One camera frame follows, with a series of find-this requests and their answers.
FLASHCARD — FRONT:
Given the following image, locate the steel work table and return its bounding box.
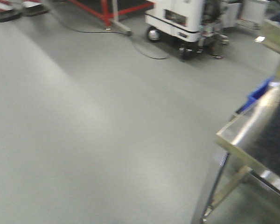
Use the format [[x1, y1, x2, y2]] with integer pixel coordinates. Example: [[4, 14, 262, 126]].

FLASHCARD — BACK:
[[199, 77, 280, 224]]

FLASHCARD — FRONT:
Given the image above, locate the black floor cable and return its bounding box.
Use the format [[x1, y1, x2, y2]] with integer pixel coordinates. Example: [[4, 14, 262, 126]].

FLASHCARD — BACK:
[[50, 9, 171, 60]]

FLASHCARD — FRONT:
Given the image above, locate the blue bin under table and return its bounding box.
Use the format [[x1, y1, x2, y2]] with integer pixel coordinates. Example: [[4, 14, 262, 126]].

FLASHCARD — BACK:
[[243, 77, 273, 110]]

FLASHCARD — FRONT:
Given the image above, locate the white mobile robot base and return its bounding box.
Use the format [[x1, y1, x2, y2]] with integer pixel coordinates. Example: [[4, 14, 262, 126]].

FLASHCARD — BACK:
[[145, 0, 229, 60]]

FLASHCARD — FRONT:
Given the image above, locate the stainless steel rack frame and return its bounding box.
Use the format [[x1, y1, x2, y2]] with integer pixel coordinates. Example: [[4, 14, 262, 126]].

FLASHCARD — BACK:
[[261, 19, 280, 77]]

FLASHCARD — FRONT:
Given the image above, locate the red metal frame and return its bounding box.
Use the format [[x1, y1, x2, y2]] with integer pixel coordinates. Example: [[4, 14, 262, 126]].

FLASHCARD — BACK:
[[67, 0, 153, 27]]

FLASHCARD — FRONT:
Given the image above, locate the red white traffic cone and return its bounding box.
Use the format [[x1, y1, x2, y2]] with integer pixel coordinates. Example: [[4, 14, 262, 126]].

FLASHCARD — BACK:
[[0, 0, 49, 22]]

